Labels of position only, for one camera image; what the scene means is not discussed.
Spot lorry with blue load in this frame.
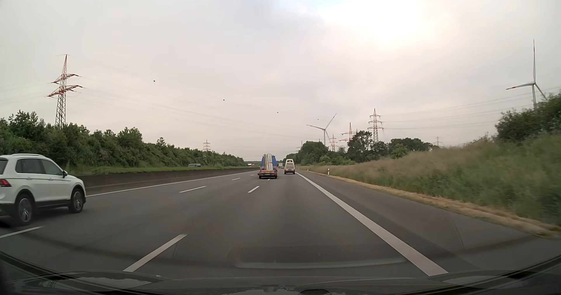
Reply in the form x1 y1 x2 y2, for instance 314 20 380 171
258 154 279 180

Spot white wind turbine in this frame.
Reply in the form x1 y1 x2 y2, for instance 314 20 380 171
506 40 548 110
306 113 337 147

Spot grey asphalt road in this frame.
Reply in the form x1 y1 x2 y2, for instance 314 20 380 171
0 169 561 282

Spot group of trees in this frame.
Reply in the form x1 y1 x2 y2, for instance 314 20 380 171
285 130 434 166

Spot road markings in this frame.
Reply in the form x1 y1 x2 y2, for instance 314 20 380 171
0 170 449 277

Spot car's own bonnet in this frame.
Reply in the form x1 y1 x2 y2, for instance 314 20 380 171
0 253 561 295

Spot concrete median barrier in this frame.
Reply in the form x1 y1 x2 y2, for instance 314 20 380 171
77 167 259 189

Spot row of trees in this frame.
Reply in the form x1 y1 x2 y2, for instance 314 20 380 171
0 110 247 172

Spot tall grass bank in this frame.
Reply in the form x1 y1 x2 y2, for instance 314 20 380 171
300 134 561 239

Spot white car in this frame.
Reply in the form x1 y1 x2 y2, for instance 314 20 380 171
0 154 87 226

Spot bushes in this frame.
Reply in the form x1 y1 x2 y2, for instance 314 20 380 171
495 92 561 143

